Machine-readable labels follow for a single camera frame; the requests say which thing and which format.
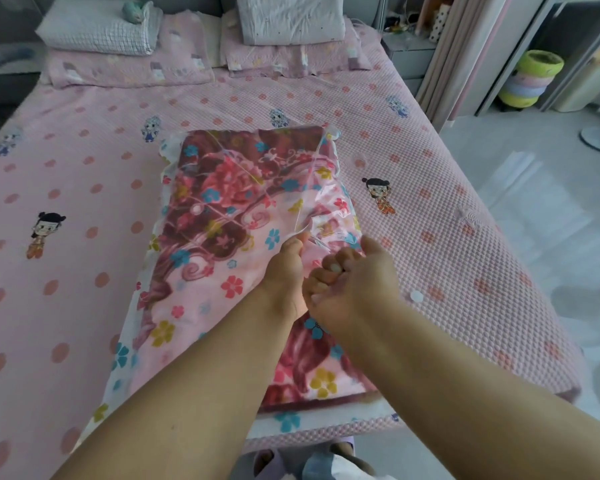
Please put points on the flower-print plastic storage bag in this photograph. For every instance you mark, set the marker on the flower-print plastic storage bag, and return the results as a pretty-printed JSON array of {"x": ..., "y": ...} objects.
[{"x": 125, "y": 344}]

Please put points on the grey open shelf unit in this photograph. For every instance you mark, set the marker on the grey open shelf unit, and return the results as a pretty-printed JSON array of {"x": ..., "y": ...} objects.
[{"x": 565, "y": 34}]

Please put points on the lilac slipper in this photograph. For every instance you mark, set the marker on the lilac slipper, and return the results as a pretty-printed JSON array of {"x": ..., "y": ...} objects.
[
  {"x": 270, "y": 464},
  {"x": 342, "y": 441}
]

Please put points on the person's left forearm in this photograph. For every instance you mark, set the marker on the person's left forearm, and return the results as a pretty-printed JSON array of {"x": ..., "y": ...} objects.
[{"x": 180, "y": 404}]

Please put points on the lilac right slipper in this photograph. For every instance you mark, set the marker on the lilac right slipper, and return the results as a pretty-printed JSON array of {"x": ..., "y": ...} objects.
[{"x": 342, "y": 441}]

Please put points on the white lidded bin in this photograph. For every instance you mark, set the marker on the white lidded bin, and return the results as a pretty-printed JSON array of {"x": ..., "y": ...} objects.
[{"x": 587, "y": 87}]

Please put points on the white round valve cap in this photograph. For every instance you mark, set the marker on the white round valve cap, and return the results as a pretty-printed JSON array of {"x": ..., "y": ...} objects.
[{"x": 417, "y": 296}]

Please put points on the person's right leg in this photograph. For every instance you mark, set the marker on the person's right leg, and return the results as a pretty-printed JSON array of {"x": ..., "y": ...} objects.
[{"x": 352, "y": 457}]

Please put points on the person's right hand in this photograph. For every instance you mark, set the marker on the person's right hand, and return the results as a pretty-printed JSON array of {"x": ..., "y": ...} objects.
[{"x": 360, "y": 289}]

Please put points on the small teal plush toy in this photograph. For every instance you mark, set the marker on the small teal plush toy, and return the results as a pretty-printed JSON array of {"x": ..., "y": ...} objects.
[{"x": 132, "y": 12}]

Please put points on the pink cartoon bed sheet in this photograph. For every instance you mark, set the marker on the pink cartoon bed sheet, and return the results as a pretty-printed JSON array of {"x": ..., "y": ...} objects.
[{"x": 80, "y": 169}]

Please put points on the person's left hand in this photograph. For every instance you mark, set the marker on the person's left hand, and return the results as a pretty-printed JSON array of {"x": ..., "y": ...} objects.
[{"x": 285, "y": 277}]

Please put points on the lilac left slipper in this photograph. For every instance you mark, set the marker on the lilac left slipper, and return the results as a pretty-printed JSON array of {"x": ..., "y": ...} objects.
[{"x": 270, "y": 464}]

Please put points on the white bedside cabinet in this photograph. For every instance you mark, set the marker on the white bedside cabinet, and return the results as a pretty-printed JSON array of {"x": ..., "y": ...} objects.
[
  {"x": 10, "y": 84},
  {"x": 407, "y": 59}
]

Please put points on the white checked folded pillow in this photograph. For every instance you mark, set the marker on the white checked folded pillow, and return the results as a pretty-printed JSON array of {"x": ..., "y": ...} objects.
[{"x": 95, "y": 32}]

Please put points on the white patterned shorts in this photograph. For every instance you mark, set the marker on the white patterned shorts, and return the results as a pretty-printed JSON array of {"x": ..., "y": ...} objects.
[{"x": 365, "y": 469}]

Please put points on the person's right forearm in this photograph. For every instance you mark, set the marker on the person's right forearm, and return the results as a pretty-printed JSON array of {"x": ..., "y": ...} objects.
[{"x": 480, "y": 404}]

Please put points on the red floral blanket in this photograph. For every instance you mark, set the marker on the red floral blanket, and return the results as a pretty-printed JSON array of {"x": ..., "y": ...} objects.
[{"x": 220, "y": 194}]

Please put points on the pastel striped round stool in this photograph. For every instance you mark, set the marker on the pastel striped round stool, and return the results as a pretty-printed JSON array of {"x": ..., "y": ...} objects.
[{"x": 530, "y": 79}]

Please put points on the grey upholstered headboard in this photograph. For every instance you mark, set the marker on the grey upholstered headboard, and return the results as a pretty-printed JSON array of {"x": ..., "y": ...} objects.
[{"x": 190, "y": 2}]

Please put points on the white black-dotted cylinder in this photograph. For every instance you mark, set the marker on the white black-dotted cylinder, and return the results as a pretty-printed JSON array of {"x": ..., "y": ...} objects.
[{"x": 439, "y": 23}]

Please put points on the grey dotted quilt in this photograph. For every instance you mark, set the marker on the grey dotted quilt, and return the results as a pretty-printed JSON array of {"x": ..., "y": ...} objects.
[{"x": 290, "y": 19}]

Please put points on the white pink curtain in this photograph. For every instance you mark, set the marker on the white pink curtain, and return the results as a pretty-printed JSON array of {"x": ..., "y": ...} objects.
[{"x": 460, "y": 54}]

